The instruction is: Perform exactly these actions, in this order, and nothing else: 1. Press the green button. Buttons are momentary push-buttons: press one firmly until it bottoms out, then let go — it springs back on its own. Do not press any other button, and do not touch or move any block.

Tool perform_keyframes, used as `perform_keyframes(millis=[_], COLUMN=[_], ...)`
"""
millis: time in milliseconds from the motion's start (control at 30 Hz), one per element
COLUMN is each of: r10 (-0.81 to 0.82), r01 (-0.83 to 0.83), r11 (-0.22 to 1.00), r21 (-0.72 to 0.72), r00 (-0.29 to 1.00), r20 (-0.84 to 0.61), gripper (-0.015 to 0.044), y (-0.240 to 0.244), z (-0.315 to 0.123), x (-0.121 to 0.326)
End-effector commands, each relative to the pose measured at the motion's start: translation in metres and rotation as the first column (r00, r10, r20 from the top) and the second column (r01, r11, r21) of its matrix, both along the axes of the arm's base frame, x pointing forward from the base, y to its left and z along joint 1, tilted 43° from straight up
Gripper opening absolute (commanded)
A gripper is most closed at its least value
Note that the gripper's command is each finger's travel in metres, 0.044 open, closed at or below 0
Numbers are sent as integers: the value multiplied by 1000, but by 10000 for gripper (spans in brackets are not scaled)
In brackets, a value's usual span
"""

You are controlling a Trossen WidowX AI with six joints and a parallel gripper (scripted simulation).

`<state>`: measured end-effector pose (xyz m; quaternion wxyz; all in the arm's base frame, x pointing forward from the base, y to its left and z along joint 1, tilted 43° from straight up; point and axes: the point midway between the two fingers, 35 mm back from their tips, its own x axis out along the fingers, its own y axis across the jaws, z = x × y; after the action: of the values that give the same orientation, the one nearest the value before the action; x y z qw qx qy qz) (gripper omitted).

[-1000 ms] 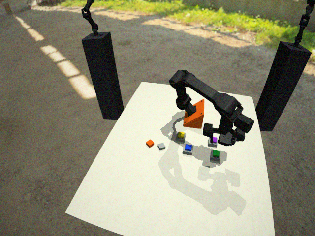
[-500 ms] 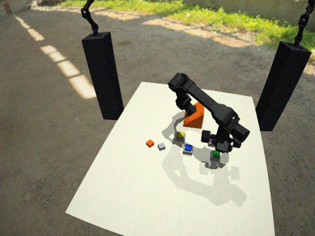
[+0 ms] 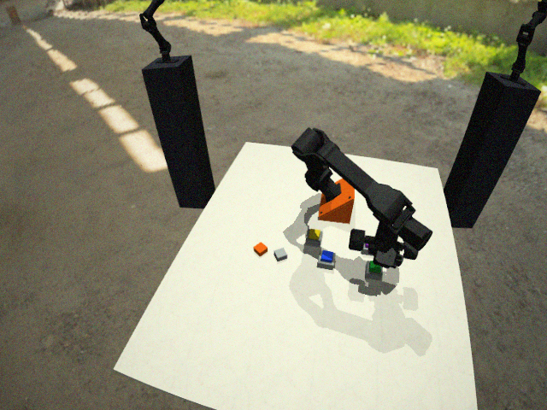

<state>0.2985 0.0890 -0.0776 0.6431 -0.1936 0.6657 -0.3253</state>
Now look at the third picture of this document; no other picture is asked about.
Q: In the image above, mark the green button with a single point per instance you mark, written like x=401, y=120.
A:
x=372, y=271

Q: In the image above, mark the yellow button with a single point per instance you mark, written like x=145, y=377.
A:
x=314, y=238

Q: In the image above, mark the blue button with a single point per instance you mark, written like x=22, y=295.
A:
x=326, y=259

